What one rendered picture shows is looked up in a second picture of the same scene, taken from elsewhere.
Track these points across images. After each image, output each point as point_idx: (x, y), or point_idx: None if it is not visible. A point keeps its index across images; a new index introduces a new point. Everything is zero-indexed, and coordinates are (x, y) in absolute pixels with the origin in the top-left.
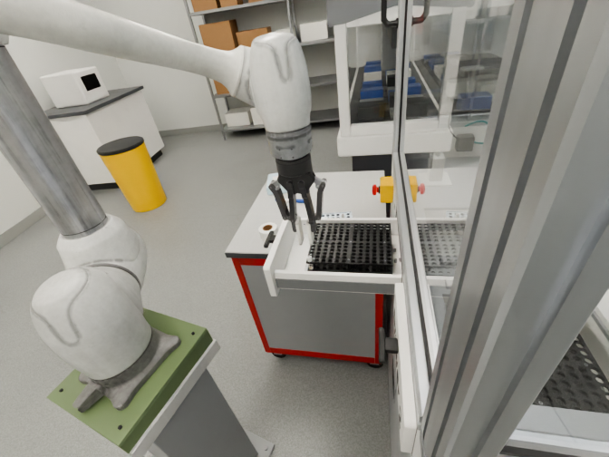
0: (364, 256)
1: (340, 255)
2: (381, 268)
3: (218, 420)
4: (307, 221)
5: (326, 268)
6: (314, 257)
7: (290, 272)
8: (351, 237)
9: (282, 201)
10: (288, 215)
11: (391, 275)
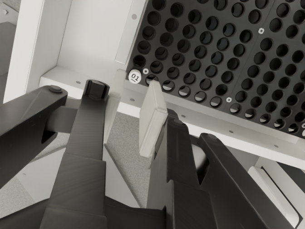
0: (269, 98)
1: (215, 78)
2: (283, 113)
3: (0, 88)
4: (146, 150)
5: (171, 82)
6: (146, 69)
7: (81, 97)
8: (272, 9)
9: (7, 173)
10: (61, 127)
11: (292, 160)
